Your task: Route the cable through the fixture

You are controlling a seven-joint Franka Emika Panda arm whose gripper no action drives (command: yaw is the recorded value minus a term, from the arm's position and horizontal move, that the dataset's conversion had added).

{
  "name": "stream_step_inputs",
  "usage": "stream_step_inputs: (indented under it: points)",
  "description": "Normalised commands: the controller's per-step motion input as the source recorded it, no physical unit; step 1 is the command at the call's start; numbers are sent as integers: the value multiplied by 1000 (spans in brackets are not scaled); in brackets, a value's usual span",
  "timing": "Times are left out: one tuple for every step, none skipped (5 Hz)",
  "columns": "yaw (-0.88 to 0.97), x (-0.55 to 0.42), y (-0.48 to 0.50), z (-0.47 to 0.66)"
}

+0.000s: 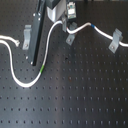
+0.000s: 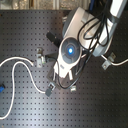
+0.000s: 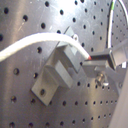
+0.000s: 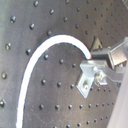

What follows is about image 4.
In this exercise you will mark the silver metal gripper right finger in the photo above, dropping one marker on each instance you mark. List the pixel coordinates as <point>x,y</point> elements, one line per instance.
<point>116,54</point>

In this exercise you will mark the black perforated breadboard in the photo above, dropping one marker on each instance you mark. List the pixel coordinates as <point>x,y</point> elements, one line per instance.
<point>53,100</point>

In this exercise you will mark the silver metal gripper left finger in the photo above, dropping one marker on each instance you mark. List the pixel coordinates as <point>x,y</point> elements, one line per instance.
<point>97,72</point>

